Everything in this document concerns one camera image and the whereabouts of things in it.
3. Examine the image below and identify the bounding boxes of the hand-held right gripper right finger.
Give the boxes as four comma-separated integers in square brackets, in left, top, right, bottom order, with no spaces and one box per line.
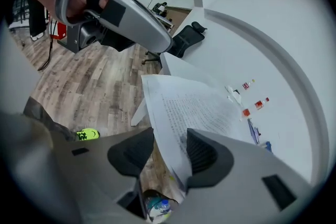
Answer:
[167,127,317,224]

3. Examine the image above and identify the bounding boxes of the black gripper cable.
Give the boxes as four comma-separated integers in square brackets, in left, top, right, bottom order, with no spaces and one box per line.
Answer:
[37,20,57,72]

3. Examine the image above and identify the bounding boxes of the blue booklet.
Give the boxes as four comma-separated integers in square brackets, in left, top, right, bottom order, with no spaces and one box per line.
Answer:
[247,118,261,145]

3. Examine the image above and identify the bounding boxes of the plastic bottle red drink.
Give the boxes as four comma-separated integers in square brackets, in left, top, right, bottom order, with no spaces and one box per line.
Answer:
[241,97,270,118]

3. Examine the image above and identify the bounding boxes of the dark patterned trousers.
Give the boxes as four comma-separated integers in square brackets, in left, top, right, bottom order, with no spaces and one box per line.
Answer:
[23,96,77,142]

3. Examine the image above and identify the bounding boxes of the yellow covered book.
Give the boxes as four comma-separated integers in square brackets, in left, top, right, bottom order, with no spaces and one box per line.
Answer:
[141,74,246,194]

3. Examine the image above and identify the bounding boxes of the person's left hand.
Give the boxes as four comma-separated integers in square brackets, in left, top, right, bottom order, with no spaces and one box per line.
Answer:
[65,0,110,22]

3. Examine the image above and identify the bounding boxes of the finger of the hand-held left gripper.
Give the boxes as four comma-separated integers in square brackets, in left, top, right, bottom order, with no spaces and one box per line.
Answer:
[90,0,174,54]

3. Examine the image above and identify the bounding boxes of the plastic bottle blue cap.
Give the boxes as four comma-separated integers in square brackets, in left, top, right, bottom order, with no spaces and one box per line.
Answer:
[154,199,172,216]

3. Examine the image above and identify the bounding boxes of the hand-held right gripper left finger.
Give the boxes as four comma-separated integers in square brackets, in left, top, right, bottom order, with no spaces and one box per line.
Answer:
[51,127,155,224]

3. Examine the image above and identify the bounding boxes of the white printed t-shirt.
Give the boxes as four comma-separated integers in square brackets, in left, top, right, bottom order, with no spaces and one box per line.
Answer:
[0,18,79,224]

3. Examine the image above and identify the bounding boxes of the black office chair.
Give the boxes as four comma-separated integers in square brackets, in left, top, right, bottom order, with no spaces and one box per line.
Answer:
[141,21,208,66]

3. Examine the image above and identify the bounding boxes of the black trash bin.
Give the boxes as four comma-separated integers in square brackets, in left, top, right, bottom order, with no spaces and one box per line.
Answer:
[143,189,184,224]

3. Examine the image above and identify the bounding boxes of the white table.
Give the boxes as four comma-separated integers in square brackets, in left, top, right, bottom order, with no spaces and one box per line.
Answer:
[130,52,274,155]

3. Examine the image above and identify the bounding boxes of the white paper napkin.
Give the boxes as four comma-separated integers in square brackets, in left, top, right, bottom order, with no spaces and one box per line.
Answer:
[227,93,244,109]

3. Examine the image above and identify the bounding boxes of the red white open box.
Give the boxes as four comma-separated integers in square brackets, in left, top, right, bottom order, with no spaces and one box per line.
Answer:
[48,19,68,40]

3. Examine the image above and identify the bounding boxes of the long white desk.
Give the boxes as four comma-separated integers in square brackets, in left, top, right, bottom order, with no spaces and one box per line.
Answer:
[151,11,175,31]

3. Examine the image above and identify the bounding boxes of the neon yellow sports shoe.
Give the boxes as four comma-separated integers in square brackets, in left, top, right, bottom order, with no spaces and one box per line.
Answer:
[75,127,101,142]

